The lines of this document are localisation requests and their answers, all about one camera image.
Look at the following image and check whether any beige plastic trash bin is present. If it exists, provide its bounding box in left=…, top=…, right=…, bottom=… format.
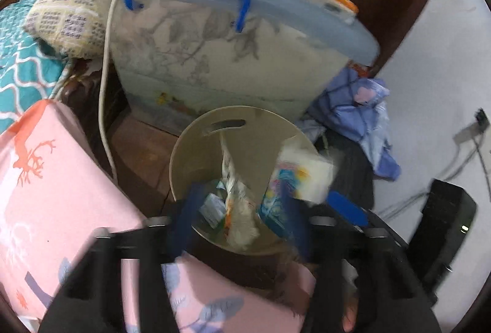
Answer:
left=169, top=105, right=327, bottom=256

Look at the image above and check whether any beige patterned pillow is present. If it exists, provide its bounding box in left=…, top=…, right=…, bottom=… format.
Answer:
left=23, top=0, right=127, bottom=59

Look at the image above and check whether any pink deer print bedsheet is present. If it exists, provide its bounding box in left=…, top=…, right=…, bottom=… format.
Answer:
left=0, top=99, right=319, bottom=333

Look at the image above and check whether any grey floor cable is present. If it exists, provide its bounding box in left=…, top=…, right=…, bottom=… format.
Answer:
left=378, top=124, right=491, bottom=219

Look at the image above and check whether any small blue white packet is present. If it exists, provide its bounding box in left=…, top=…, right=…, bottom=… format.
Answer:
left=199, top=193, right=227, bottom=228

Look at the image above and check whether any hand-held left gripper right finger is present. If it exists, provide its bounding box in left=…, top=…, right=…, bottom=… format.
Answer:
left=274, top=182, right=442, bottom=333

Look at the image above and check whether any blue plaid cloth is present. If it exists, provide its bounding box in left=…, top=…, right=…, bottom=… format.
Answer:
left=307, top=67, right=401, bottom=180

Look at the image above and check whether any white cable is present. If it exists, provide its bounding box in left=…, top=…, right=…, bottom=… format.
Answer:
left=98, top=0, right=173, bottom=184

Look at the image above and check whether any white printed tissue packet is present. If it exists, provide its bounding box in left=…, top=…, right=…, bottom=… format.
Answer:
left=259, top=141, right=335, bottom=238

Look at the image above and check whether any white crumpled wrapper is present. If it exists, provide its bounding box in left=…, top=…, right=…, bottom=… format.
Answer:
left=218, top=134, right=261, bottom=251

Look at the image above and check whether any black cloth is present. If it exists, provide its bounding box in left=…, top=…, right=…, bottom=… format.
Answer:
left=322, top=134, right=374, bottom=209

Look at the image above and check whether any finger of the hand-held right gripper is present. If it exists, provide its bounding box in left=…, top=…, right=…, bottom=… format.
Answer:
left=326, top=190, right=409, bottom=247

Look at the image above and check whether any black electronic box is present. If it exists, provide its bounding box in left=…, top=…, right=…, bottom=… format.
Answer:
left=408, top=180, right=478, bottom=303

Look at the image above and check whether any teal wave pattern blanket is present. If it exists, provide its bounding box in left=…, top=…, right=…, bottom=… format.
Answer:
left=0, top=0, right=70, bottom=123

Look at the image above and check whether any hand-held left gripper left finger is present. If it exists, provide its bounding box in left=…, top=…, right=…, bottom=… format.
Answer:
left=38, top=182, right=210, bottom=333

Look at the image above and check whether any leaf print storage box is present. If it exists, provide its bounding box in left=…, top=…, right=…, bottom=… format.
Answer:
left=84, top=0, right=380, bottom=138

